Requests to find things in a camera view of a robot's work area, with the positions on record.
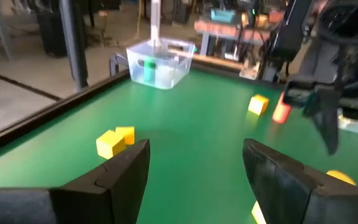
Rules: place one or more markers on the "green table mat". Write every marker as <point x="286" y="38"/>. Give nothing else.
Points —
<point x="197" y="124"/>

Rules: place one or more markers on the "black cabinet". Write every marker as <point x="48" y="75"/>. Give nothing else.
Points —
<point x="51" y="34"/>

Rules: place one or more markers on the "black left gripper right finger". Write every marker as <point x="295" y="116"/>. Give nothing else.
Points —
<point x="291" y="199"/>

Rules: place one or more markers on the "green cylinder block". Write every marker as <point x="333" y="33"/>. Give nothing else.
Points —
<point x="149" y="71"/>

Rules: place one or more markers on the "yellow cylinder block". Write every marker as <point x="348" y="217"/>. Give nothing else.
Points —
<point x="340" y="176"/>

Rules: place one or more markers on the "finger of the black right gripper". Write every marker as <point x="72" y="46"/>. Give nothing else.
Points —
<point x="326" y="124"/>

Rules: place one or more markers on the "teal box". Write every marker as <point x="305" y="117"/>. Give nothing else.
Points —
<point x="222" y="15"/>

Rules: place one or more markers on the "black table frame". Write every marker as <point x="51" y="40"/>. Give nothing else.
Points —
<point x="42" y="115"/>

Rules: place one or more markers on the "orange workbench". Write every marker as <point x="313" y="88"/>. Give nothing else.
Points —
<point x="228" y="29"/>

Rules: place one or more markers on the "yellow cube block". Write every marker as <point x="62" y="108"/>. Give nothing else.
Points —
<point x="257" y="214"/>
<point x="109" y="145"/>
<point x="128" y="134"/>
<point x="258" y="105"/>

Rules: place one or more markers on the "black floor pole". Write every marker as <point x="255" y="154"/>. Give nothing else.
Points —
<point x="73" y="46"/>

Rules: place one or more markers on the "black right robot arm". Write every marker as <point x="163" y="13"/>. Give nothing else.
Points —
<point x="291" y="34"/>

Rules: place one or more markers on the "red cylinder block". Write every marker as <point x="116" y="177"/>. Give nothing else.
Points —
<point x="281" y="113"/>

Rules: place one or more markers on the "grey metal pole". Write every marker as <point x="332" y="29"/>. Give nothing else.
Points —
<point x="155" y="21"/>

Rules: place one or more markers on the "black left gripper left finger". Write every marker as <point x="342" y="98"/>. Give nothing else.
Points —
<point x="113" y="193"/>

